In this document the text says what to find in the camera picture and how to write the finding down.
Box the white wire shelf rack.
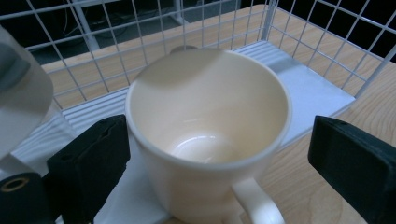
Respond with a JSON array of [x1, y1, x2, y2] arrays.
[[0, 0, 396, 224]]

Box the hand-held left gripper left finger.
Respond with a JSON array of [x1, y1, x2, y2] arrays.
[[46, 114, 132, 224]]

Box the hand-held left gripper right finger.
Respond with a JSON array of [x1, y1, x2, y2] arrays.
[[307, 115, 396, 224]]

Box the cream ceramic mug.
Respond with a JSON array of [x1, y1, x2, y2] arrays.
[[124, 48, 293, 224]]

